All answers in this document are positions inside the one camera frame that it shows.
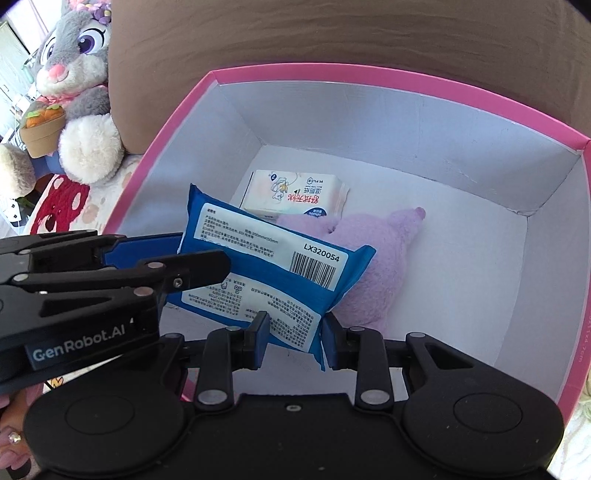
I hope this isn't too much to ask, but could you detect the pink cardboard box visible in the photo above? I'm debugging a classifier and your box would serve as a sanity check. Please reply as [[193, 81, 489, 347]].
[[102, 65, 591, 418]]

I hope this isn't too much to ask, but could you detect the grey bunny plush toy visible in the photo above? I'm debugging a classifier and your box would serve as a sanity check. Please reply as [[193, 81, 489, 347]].
[[0, 0, 127, 200]]

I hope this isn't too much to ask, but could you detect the person's left hand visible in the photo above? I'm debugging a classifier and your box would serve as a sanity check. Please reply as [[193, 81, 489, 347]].
[[0, 383, 44, 469]]

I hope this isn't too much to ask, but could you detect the blue wet wipes packet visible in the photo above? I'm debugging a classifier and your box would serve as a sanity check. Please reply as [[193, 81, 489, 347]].
[[164, 183, 377, 374]]

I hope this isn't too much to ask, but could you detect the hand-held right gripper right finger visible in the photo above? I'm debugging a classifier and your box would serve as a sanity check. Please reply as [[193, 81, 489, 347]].
[[322, 316, 476, 409]]

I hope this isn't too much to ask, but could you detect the white cabinet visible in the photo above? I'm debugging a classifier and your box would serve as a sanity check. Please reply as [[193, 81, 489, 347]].
[[0, 18, 47, 139]]

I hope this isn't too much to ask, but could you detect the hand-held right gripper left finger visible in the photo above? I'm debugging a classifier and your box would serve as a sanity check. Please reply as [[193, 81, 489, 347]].
[[117, 311, 271, 412]]

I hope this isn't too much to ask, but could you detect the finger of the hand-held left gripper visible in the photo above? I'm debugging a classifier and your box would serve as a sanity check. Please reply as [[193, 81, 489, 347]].
[[0, 230, 185, 278], [0, 250, 232, 301]]

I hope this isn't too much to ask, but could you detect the brown embroidered cushion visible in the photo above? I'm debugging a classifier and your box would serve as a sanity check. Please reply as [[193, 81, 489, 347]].
[[107, 0, 591, 155]]

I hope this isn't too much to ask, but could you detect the black and white patterned cloth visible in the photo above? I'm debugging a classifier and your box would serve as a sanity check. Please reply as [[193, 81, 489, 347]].
[[0, 196, 28, 227]]

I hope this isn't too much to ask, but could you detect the red and white printed quilt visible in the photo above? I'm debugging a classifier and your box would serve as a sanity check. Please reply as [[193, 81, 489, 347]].
[[0, 154, 591, 476]]

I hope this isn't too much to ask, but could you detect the purple plush toy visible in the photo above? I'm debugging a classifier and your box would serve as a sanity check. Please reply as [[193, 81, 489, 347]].
[[277, 207, 426, 333]]

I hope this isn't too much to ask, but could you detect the white tissue packet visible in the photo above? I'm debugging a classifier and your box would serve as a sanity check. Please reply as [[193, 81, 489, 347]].
[[238, 169, 352, 220]]

